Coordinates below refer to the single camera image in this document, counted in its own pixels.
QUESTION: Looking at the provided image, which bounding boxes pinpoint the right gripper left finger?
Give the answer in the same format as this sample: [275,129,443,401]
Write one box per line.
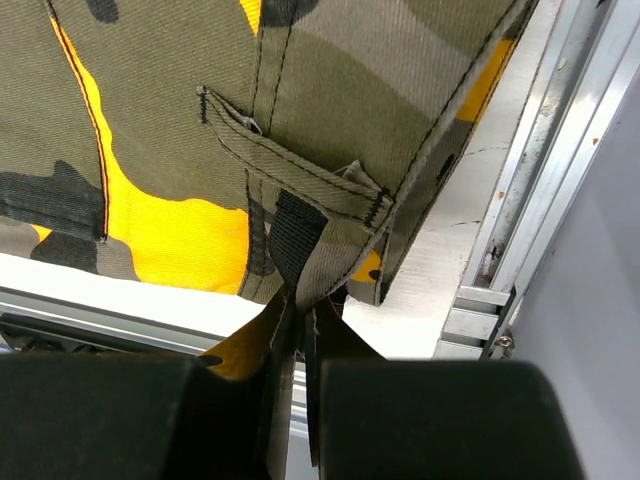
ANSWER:
[1,294,295,479]

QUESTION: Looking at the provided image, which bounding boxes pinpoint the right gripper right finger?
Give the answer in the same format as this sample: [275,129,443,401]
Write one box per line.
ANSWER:
[304,300,584,479]

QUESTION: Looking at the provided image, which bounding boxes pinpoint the camouflage yellow green trousers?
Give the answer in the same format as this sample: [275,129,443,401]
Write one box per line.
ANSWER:
[0,0,541,381]

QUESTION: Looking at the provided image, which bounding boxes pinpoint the aluminium frame rail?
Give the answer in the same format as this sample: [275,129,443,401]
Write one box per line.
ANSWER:
[1,1,639,454]

